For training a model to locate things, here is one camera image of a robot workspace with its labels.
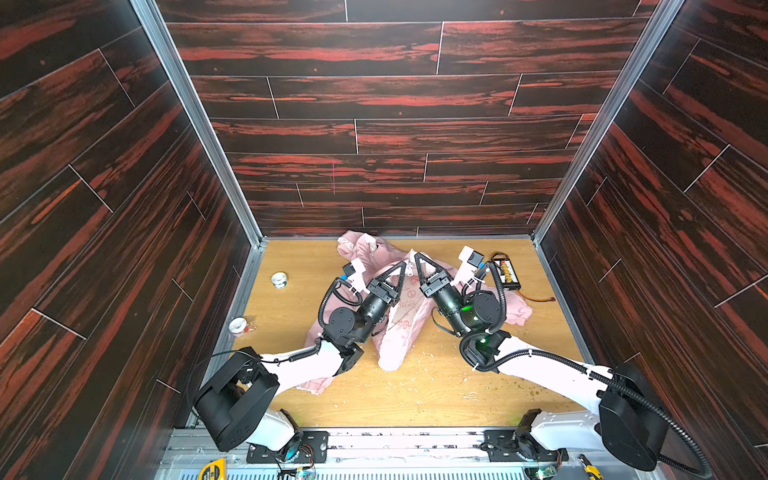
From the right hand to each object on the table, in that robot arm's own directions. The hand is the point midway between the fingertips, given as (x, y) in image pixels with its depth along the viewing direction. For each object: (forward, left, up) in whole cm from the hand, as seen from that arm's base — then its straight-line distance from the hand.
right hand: (421, 254), depth 67 cm
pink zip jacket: (-6, +6, -36) cm, 36 cm away
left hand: (-4, +3, -1) cm, 5 cm away
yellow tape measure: (-40, +47, -33) cm, 70 cm away
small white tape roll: (+16, +47, -33) cm, 60 cm away
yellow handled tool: (-36, -42, -35) cm, 66 cm away
